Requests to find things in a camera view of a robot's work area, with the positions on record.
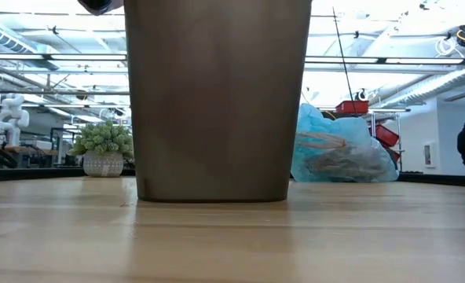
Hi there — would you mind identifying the grey plastic trash bin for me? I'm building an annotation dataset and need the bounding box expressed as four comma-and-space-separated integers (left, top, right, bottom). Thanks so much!
123, 0, 313, 204

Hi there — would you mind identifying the green crumpled object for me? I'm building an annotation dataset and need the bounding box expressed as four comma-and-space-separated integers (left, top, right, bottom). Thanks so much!
68, 119, 135, 178

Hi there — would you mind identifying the tilted red plastic crate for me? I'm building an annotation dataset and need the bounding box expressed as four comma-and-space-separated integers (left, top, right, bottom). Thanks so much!
373, 123, 401, 149

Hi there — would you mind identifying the metal storage rack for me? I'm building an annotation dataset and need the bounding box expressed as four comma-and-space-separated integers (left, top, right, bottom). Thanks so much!
368, 108, 411, 172

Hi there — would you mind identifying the wooden workbench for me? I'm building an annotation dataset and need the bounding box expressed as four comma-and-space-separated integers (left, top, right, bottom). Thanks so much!
0, 144, 59, 169

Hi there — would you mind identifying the long black hanging cable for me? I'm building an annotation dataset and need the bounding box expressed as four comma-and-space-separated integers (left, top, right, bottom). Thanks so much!
332, 7, 358, 104

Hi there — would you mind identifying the black aluminium table frame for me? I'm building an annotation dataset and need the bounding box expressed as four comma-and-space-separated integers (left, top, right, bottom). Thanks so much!
0, 167, 465, 189

